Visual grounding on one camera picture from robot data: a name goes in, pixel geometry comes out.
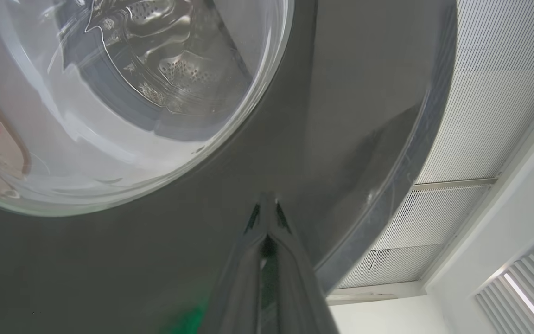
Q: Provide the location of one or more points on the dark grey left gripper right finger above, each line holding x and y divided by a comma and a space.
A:
299, 287

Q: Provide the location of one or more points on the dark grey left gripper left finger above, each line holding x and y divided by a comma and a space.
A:
239, 287

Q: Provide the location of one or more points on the dark round washing machine door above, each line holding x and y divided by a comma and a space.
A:
364, 93

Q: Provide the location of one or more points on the perforated steel washer drum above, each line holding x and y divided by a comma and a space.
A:
179, 69

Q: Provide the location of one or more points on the louvered ceiling light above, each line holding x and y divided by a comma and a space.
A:
526, 292

